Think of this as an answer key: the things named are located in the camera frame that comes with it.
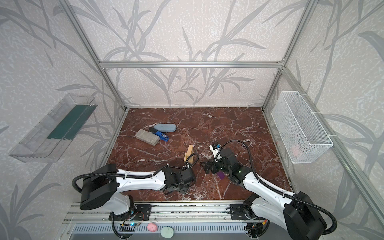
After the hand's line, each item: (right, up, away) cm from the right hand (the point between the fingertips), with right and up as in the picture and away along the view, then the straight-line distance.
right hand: (207, 155), depth 84 cm
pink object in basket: (+43, +5, -11) cm, 45 cm away
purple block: (+8, -11, +2) cm, 14 cm away
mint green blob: (-19, -31, -17) cm, 40 cm away
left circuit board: (-40, -32, -11) cm, 52 cm away
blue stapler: (-31, +10, +16) cm, 36 cm away
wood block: (-12, 0, +3) cm, 12 cm away
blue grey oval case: (-29, +15, +21) cm, 39 cm away
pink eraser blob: (-26, -29, -16) cm, 42 cm away
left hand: (-11, -15, -1) cm, 19 cm away
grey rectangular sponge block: (-40, +9, +15) cm, 44 cm away
